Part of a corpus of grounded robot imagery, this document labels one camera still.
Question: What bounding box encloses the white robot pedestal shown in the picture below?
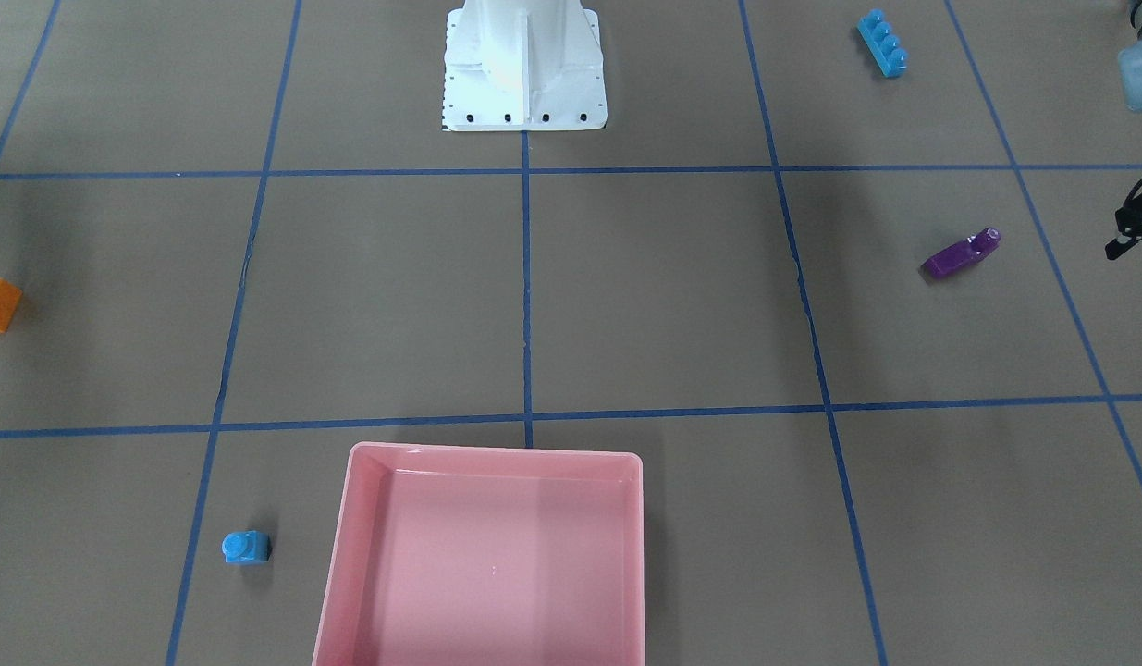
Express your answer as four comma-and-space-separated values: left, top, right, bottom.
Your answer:
441, 1, 608, 133

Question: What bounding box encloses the purple sloped block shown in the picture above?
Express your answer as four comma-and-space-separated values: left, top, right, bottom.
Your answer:
920, 228, 1002, 281

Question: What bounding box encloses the long blue block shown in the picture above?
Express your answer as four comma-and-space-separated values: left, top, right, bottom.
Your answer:
855, 8, 909, 79

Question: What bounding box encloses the small blue block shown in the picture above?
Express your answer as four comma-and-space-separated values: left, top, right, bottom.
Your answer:
220, 530, 271, 565

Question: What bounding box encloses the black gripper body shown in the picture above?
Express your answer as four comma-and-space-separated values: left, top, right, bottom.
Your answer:
1104, 177, 1142, 260

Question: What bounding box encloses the pink plastic box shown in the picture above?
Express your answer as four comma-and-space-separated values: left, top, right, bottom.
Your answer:
312, 442, 648, 665

